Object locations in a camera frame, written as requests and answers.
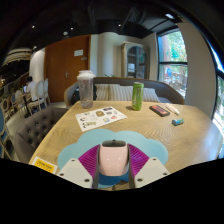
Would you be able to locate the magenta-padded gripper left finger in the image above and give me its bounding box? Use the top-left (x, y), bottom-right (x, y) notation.
top-left (57, 143), bottom-right (101, 189)

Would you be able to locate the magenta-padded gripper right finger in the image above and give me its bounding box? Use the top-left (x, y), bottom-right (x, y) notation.
top-left (127, 143), bottom-right (171, 189)

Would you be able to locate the pink computer mouse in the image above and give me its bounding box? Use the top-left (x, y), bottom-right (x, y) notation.
top-left (98, 139), bottom-right (130, 177)

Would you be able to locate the blue cloud-shaped mouse pad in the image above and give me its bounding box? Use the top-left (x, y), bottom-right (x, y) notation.
top-left (57, 129), bottom-right (169, 189)

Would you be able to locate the yellow white table card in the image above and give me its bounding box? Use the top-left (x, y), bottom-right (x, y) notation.
top-left (31, 156), bottom-right (58, 175)

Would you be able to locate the small teal box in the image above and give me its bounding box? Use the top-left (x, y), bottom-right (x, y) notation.
top-left (171, 117), bottom-right (185, 127)

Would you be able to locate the grey tufted sofa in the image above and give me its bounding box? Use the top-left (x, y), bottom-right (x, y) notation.
top-left (14, 105), bottom-right (71, 164)

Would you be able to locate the white sticker sheet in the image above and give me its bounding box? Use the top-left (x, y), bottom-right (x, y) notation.
top-left (75, 105), bottom-right (128, 133)

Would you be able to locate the flat black red box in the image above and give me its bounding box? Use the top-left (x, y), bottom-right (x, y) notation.
top-left (148, 104), bottom-right (171, 118)

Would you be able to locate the small white packet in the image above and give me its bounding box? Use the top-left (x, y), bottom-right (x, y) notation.
top-left (165, 103), bottom-right (181, 117)

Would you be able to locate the green drink can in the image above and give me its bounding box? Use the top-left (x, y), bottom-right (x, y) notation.
top-left (131, 81), bottom-right (145, 112)

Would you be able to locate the striped cushion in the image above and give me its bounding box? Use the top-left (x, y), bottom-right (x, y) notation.
top-left (94, 83), bottom-right (134, 102)
top-left (121, 85), bottom-right (161, 103)

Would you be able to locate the group of blue chairs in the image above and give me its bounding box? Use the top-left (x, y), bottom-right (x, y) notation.
top-left (0, 93), bottom-right (21, 161)

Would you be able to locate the clear shaker bottle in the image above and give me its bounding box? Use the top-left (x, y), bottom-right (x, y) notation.
top-left (76, 69), bottom-right (95, 110)

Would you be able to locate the group of white chairs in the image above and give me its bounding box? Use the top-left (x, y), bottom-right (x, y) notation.
top-left (26, 78), bottom-right (51, 116)

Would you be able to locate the person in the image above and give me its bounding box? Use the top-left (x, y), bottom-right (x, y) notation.
top-left (25, 75), bottom-right (38, 101)

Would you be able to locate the brown curved sofa bench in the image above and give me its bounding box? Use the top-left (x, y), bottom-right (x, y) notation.
top-left (63, 76), bottom-right (185, 107)

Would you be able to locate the large curved window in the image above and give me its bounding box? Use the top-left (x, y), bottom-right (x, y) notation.
top-left (209, 49), bottom-right (224, 134)

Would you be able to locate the brown wooden door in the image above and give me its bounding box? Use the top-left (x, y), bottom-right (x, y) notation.
top-left (44, 34), bottom-right (92, 104)

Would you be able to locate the black-framed window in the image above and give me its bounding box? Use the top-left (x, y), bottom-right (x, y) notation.
top-left (157, 29), bottom-right (189, 98)

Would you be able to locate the arched glass-door cabinet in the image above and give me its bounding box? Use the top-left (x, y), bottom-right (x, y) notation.
top-left (120, 41), bottom-right (150, 80)

